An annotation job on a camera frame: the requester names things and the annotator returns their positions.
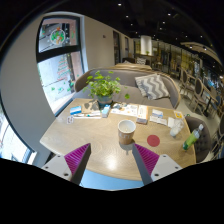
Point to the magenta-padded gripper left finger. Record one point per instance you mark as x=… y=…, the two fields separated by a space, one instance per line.
x=77 y=159

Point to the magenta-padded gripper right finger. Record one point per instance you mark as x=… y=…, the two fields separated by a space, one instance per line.
x=147 y=159

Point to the green-labelled clear drink bottle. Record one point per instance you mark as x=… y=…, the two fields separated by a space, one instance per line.
x=190 y=140

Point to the flat round red coaster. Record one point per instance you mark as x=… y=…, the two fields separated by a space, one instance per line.
x=153 y=140

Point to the brown ceramic mug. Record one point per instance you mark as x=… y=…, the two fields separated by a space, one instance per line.
x=126 y=135

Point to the white printed paper slip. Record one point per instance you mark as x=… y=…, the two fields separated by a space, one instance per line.
x=158 y=120

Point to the clear plastic cup with straw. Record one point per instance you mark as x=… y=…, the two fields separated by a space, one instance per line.
x=176 y=128

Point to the white paper napkin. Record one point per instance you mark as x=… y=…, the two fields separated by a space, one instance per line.
x=171 y=122

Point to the white blue packet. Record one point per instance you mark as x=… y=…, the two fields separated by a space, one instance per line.
x=157 y=113

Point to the small blue box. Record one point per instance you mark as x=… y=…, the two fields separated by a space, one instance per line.
x=76 y=110

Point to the yellow table card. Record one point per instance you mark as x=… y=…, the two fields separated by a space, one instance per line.
x=178 y=115

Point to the printed menu leaflet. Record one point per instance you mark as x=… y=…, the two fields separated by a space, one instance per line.
x=125 y=109

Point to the grey tufted armchair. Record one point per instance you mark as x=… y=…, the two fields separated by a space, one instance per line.
x=200 y=140

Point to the blue white carton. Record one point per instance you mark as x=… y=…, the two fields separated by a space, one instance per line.
x=106 y=111

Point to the grey white chevron cushion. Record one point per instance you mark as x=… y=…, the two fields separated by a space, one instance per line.
x=152 y=86

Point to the potted green plant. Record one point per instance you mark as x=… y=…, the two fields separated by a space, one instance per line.
x=103 y=86

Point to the black-framed painted window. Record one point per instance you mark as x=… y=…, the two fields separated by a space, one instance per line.
x=58 y=70

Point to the group of ceiling spotlights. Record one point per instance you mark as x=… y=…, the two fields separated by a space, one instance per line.
x=169 y=14

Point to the grey sofa with wooden frame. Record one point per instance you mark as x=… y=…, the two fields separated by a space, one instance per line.
x=130 y=80

